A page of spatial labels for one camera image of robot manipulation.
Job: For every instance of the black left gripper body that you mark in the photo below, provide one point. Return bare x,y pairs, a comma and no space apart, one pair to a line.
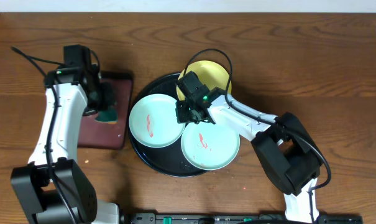
105,99

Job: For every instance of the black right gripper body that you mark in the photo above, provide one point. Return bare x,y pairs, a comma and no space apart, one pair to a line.
184,112

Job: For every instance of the green yellow sponge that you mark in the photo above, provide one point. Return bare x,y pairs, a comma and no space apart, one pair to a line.
108,116

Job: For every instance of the yellow plate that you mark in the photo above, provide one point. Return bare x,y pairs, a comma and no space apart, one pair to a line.
209,73

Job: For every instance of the mint plate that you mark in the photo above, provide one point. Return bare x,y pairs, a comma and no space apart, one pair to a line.
153,121
209,146

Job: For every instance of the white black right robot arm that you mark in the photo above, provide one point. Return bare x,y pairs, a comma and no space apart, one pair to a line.
287,154

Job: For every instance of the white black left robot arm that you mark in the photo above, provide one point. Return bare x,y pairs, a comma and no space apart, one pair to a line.
52,188

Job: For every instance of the black rectangular maroon tray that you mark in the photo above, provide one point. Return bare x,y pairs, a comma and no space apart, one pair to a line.
94,134

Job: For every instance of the round black tray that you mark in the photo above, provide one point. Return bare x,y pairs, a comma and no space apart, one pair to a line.
167,160

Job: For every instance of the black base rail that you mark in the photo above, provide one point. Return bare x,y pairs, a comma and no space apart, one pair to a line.
151,218

